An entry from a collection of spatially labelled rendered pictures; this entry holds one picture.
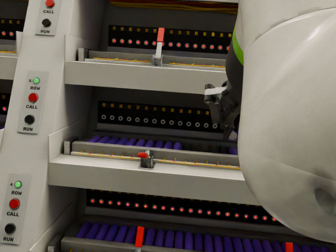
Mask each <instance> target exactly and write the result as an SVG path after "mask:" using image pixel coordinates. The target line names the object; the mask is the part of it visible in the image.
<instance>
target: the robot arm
mask: <svg viewBox="0 0 336 252"><path fill-rule="evenodd" d="M225 71H226V75H227V78H228V79H227V81H225V82H224V83H223V84H222V86H221V87H214V86H213V85H212V84H206V85H205V88H204V102H205V103H206V104H207V105H208V106H209V109H210V114H211V119H212V123H213V124H215V125H217V124H219V123H220V129H221V130H223V139H224V140H228V138H229V136H230V134H231V133H232V131H233V129H234V119H235V118H236V117H237V115H238V114H240V120H239V123H238V125H237V152H238V160H239V164H240V168H241V172H242V174H243V177H244V180H245V182H246V184H247V186H248V188H249V189H250V191H251V193H252V194H253V196H254V197H255V198H256V200H257V201H258V202H259V204H260V205H261V206H262V207H263V208H264V209H265V210H266V211H267V212H268V213H269V214H270V215H271V216H272V217H274V218H275V219H276V220H277V221H279V222H280V223H282V224H283V225H285V226H286V227H288V228H290V229H291V230H293V231H295V232H297V233H299V234H302V235H305V236H307V237H310V238H313V239H316V240H320V241H325V242H329V243H336V0H238V13H237V19H236V23H235V27H234V31H233V34H232V38H231V42H230V46H229V50H228V53H227V57H226V62H225ZM221 97H223V98H224V99H226V100H227V101H228V102H229V103H228V104H227V106H226V108H223V112H221V108H220V99H221Z"/></svg>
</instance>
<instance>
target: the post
mask: <svg viewBox="0 0 336 252"><path fill-rule="evenodd" d="M40 5H41V0H29V2H28V7H27V12H26V17H25V23H24V28H23V33H22V38H21V44H20V49H19V54H18V59H17V65H16V70H15V75H14V80H13V86H12V91H11V96H10V101H9V107H8V112H7V117H6V122H5V128H4V133H3V138H2V143H1V149H0V224H1V219H2V213H3V208H4V202H5V197H6V191H7V186H8V181H9V175H10V173H18V174H29V175H31V177H30V183H29V189H28V195H27V201H26V207H25V212H24V218H23V224H22V230H21V236H20V242H19V244H11V243H2V242H0V252H29V250H30V249H31V248H32V246H33V245H34V244H35V243H36V242H37V241H38V240H39V239H40V237H41V236H42V235H43V234H44V233H45V232H46V231H47V230H48V228H49V227H50V226H51V225H52V224H53V223H54V222H55V221H56V219H57V218H58V217H59V216H60V215H61V214H62V213H63V212H64V210H65V209H66V208H67V207H68V206H69V205H70V204H71V203H72V202H73V223H75V219H76V212H77V205H78V198H79V191H80V188H78V187H68V186H58V185H48V135H50V134H52V133H54V132H56V131H58V130H61V129H63V128H65V127H67V126H69V125H71V124H73V123H75V122H77V121H79V120H81V119H83V118H85V139H86V138H87V134H88V127H89V120H90V113H91V106H92V99H93V92H94V86H90V85H77V84H65V34H66V35H70V36H74V37H79V38H83V39H87V40H91V41H95V42H96V51H99V50H100V42H101V35H102V28H103V21H104V14H105V7H106V0H61V1H60V7H59V13H58V19H57V25H56V30H55V36H52V35H37V34H35V33H36V27H37V22H38V16H39V11H40ZM28 71H42V72H48V77H47V83H46V89H45V95H44V101H43V107H42V113H41V118H40V124H39V130H38V134H37V133H25V132H17V131H18V126H19V120H20V115H21V109H22V104H23V98H24V93H25V88H26V82H27V77H28Z"/></svg>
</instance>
